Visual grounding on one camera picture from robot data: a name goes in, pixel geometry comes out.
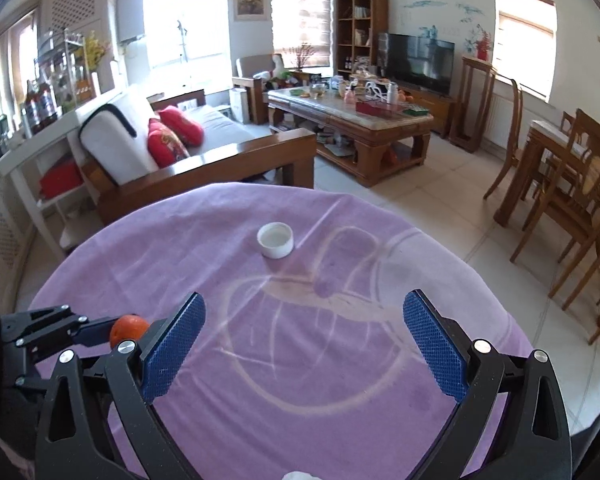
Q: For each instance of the red cushion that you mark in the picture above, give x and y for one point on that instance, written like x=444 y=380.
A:
x=166 y=147
x=182 y=127

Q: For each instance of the window blind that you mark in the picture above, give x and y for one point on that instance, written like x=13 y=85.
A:
x=302 y=15

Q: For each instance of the person's white garment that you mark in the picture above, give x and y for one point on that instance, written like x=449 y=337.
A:
x=301 y=475

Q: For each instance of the wooden sofa with white cushions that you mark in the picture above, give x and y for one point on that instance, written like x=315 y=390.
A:
x=220 y=130

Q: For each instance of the metal bottle rack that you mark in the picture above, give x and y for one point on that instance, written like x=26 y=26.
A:
x=55 y=90

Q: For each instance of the red tray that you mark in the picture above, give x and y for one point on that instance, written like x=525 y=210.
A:
x=375 y=107

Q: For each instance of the tall wooden plant stand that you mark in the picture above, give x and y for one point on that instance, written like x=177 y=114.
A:
x=472 y=105

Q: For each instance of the wooden bookshelf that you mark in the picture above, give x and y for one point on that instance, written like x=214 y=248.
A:
x=362 y=30

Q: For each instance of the white round cap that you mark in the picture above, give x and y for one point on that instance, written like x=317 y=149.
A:
x=276 y=241

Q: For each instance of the wooden dining table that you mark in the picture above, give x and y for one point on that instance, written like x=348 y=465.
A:
x=540 y=140

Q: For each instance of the white wall boiler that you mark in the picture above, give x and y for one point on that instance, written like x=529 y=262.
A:
x=131 y=7

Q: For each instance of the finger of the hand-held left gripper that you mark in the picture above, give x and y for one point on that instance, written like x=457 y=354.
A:
x=97 y=332
x=40 y=325

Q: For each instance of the yellow artificial flowers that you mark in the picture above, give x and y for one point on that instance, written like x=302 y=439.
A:
x=96 y=50

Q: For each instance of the wooden television stand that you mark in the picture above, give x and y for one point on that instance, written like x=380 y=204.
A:
x=442 y=110

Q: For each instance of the white paper bag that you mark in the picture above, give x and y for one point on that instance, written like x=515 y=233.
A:
x=240 y=105

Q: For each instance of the wooden armchair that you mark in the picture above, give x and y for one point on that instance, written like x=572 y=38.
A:
x=247 y=67

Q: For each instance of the white shelf unit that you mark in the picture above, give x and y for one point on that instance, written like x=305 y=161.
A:
x=30 y=165

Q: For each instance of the wooden coffee table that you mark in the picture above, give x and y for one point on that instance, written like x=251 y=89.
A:
x=350 y=125

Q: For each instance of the white radiator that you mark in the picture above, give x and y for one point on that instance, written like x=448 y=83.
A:
x=505 y=120

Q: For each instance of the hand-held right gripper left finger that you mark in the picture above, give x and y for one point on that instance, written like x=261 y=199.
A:
x=172 y=350

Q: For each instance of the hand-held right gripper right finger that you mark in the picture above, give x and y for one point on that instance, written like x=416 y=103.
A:
x=435 y=345

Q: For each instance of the pink tablecloth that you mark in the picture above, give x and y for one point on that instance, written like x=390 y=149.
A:
x=290 y=360

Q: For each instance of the flat screen television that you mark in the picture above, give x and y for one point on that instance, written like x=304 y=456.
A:
x=420 y=62

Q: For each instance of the red flower vase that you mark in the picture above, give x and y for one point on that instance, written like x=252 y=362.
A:
x=482 y=47

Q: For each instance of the small orange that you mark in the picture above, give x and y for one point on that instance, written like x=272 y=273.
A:
x=130 y=329

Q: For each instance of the pile of plush toys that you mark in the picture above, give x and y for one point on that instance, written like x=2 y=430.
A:
x=280 y=72

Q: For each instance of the red storage box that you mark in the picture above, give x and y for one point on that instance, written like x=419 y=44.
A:
x=62 y=182

